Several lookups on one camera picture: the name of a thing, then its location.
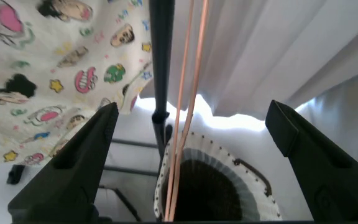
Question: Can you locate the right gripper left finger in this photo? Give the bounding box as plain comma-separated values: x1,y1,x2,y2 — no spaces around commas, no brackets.
7,101,119,223

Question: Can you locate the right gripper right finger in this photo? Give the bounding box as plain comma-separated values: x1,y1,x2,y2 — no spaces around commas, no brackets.
265,99,358,223

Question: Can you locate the cream printed garment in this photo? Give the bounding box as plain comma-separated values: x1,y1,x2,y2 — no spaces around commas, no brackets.
0,0,154,166

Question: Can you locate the pink clothes hanger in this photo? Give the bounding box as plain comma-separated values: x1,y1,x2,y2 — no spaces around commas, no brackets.
163,0,210,222

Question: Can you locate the white laundry basket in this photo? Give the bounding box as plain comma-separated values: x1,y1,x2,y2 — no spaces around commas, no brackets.
153,131,283,222

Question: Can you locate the black clothes rack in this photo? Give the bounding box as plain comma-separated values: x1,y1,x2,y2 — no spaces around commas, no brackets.
6,0,176,222

